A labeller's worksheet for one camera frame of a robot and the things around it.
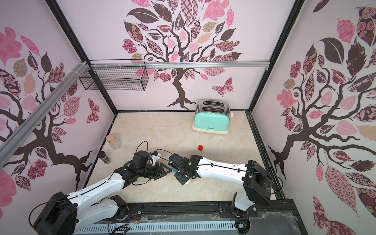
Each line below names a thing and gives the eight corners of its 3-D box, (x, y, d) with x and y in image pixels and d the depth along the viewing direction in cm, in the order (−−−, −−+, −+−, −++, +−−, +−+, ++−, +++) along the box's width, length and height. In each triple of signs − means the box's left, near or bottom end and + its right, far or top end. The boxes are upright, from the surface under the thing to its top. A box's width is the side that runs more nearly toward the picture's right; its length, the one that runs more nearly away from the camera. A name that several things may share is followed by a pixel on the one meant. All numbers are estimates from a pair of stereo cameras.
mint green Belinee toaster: (192, 133, 108) (192, 117, 94) (192, 115, 120) (192, 99, 106) (228, 133, 108) (233, 117, 94) (224, 115, 120) (229, 99, 106)
